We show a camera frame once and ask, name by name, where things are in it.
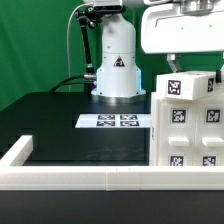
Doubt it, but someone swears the white cable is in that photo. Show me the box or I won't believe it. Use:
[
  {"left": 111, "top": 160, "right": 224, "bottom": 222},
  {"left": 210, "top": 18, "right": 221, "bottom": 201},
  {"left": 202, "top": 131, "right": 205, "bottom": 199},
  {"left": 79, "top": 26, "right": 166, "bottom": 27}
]
[{"left": 66, "top": 3, "right": 88, "bottom": 93}]

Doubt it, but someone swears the white U-shaped table frame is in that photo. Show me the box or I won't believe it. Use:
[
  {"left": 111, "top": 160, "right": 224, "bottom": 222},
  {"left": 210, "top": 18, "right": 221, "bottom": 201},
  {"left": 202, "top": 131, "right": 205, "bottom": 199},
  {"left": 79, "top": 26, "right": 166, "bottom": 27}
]
[{"left": 0, "top": 135, "right": 224, "bottom": 191}]

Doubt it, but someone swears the black cable bundle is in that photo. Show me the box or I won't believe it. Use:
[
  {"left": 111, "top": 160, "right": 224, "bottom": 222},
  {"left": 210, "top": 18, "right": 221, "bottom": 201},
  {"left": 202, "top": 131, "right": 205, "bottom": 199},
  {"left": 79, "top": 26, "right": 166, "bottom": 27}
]
[{"left": 49, "top": 75, "right": 98, "bottom": 93}]

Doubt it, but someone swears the white flat tag plate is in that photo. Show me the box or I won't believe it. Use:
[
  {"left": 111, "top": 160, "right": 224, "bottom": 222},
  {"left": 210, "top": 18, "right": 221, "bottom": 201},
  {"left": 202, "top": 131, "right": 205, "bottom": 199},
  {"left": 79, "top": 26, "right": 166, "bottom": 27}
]
[{"left": 75, "top": 114, "right": 151, "bottom": 128}]

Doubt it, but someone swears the white cabinet top block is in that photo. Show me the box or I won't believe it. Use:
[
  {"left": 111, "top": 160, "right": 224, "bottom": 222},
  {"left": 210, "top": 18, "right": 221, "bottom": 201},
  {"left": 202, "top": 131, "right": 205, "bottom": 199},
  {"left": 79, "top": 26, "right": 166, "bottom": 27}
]
[{"left": 156, "top": 71, "right": 216, "bottom": 100}]

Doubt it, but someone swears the black camera on mount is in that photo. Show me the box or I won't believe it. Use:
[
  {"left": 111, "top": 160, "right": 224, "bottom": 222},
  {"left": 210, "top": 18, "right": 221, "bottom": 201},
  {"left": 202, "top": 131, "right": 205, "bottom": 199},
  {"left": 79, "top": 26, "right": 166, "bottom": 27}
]
[{"left": 87, "top": 5, "right": 126, "bottom": 14}]

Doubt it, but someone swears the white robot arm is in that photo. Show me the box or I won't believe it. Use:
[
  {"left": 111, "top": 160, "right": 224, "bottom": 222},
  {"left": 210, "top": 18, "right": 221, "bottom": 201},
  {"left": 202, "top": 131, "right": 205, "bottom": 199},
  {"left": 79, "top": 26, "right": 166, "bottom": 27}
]
[{"left": 83, "top": 0, "right": 224, "bottom": 103}]

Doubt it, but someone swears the white cabinet door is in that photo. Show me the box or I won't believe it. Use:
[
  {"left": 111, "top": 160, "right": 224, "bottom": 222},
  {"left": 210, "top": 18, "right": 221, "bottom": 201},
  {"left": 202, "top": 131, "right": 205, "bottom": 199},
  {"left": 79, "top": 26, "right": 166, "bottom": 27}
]
[
  {"left": 195, "top": 98, "right": 224, "bottom": 166},
  {"left": 158, "top": 101, "right": 195, "bottom": 166}
]

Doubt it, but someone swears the white cabinet body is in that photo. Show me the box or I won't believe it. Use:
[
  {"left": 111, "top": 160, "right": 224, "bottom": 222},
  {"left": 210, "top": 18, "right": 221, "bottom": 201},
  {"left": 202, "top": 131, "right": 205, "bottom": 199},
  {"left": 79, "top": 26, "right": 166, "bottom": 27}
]
[{"left": 149, "top": 93, "right": 224, "bottom": 166}]

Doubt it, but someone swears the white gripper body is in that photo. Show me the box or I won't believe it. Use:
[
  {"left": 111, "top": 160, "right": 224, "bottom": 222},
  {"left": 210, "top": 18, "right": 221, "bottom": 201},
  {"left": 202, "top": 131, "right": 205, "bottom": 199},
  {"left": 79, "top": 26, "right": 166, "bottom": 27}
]
[{"left": 141, "top": 0, "right": 224, "bottom": 54}]

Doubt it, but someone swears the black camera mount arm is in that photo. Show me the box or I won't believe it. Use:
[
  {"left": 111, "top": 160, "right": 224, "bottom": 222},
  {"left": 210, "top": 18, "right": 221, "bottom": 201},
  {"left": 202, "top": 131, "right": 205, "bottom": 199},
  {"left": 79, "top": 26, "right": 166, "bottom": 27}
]
[{"left": 75, "top": 6, "right": 100, "bottom": 76}]

